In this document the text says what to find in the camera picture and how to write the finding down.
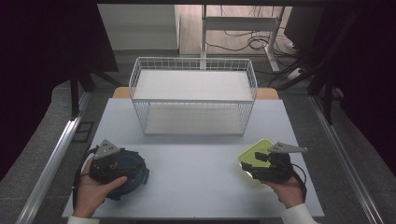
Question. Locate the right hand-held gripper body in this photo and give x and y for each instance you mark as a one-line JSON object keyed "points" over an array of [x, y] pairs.
{"points": [[278, 168]]}

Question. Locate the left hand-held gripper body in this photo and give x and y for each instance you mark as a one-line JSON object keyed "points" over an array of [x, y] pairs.
{"points": [[106, 161]]}

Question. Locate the round container with dark blue lid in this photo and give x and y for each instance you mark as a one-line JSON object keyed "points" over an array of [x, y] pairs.
{"points": [[140, 180]]}

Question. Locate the square container with green lid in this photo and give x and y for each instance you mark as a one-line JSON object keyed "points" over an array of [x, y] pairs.
{"points": [[250, 152]]}

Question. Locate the person's right hand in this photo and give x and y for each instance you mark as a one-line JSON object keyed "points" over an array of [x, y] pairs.
{"points": [[289, 191]]}

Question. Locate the person's left hand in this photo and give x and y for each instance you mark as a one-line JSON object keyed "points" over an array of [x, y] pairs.
{"points": [[88, 194]]}

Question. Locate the wooden table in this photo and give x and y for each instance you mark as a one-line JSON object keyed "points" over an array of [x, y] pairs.
{"points": [[122, 92]]}

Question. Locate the black stand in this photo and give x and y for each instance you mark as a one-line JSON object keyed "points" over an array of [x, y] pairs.
{"points": [[74, 93], [327, 90]]}

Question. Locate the white cabinet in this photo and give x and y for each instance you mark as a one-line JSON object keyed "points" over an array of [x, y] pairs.
{"points": [[137, 26]]}

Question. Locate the aluminium rail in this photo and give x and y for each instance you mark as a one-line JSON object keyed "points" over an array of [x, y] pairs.
{"points": [[345, 161], [53, 165]]}

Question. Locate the white metal desk frame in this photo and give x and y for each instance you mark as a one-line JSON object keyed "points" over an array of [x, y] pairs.
{"points": [[239, 23]]}

